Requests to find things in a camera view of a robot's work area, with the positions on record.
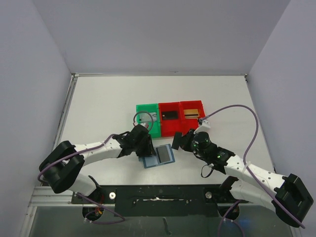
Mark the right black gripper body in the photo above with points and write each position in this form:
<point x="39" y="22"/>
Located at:
<point x="184" y="141"/>

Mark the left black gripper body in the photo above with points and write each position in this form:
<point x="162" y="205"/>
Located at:
<point x="144" y="147"/>

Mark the red plastic bin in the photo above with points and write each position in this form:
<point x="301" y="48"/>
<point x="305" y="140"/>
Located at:
<point x="188" y="124"/>
<point x="169" y="127"/>

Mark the dark grey card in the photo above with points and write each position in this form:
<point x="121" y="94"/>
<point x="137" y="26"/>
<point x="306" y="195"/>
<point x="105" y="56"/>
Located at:
<point x="163" y="154"/>

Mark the blue leather card holder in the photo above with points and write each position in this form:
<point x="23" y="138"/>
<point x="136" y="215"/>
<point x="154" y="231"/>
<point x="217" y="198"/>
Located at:
<point x="153" y="161"/>

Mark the silver VIP card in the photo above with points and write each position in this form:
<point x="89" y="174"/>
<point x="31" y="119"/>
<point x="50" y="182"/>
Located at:
<point x="148" y="117"/>

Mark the green plastic bin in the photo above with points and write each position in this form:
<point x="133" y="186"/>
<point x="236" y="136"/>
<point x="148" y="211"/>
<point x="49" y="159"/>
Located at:
<point x="152" y="109"/>

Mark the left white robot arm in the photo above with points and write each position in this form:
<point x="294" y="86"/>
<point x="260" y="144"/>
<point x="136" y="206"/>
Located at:
<point x="61" y="169"/>

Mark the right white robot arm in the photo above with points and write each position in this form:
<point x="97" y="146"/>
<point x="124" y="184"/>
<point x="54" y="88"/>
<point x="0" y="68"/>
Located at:
<point x="287" y="196"/>

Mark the black card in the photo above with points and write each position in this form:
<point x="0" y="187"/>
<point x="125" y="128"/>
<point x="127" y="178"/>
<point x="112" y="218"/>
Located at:
<point x="169" y="115"/>

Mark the gold card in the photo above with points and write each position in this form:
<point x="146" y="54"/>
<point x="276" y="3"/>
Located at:
<point x="191" y="113"/>

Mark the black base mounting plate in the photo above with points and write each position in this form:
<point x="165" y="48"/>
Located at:
<point x="208" y="200"/>

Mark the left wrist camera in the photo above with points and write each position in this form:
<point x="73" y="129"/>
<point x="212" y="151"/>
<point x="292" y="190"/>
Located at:
<point x="144" y="124"/>

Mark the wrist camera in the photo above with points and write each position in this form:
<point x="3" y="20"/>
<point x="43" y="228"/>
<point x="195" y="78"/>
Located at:
<point x="144" y="124"/>
<point x="203" y="126"/>

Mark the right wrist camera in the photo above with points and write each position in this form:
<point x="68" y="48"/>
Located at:
<point x="203" y="126"/>

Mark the aluminium frame rail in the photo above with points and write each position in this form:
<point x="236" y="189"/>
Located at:
<point x="45" y="196"/>

